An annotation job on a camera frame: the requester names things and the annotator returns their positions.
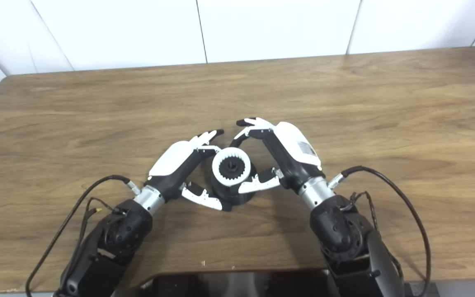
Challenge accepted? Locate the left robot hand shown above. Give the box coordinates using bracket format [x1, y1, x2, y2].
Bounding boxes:
[144, 129, 233, 212]

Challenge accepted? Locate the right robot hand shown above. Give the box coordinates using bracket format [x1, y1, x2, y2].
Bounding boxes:
[229, 118, 327, 195]

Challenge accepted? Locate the white toothed ring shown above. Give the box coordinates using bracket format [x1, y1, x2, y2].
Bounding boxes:
[212, 147, 251, 185]

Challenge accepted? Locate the round black part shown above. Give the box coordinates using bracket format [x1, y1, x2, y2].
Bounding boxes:
[211, 159, 259, 207]

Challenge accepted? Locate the black robot torso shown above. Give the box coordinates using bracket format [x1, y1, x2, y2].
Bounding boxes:
[136, 269, 341, 297]

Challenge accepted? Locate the thick black left wrist cable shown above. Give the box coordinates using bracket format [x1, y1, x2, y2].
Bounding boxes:
[25, 175, 141, 297]

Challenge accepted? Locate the thick black wrist cable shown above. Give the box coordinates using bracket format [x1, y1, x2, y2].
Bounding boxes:
[25, 175, 141, 297]
[328, 165, 433, 297]

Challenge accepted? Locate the thick black right wrist cable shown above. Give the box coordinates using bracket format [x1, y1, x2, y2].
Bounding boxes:
[328, 165, 433, 297]

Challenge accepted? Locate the thin right arm wire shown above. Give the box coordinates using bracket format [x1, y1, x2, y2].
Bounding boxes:
[341, 191, 405, 281]

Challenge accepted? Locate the thin arm wire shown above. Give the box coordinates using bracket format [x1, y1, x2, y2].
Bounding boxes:
[341, 191, 405, 281]
[71, 197, 118, 269]

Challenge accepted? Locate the thin left arm wire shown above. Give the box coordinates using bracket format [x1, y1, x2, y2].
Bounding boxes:
[71, 197, 118, 269]

